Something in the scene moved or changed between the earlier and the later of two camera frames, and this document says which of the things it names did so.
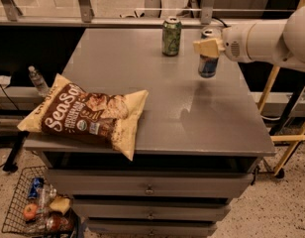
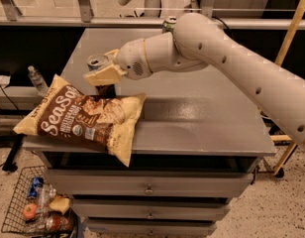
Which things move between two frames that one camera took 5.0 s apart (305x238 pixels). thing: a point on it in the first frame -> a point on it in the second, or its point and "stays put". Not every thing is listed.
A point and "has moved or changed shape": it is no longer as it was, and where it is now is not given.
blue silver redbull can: (208, 64) has moved or changed shape
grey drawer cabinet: (198, 145) stays put
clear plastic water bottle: (38, 80) stays put
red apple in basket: (30, 211) stays put
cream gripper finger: (210, 48) -> (108, 75)
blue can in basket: (37, 183) stays put
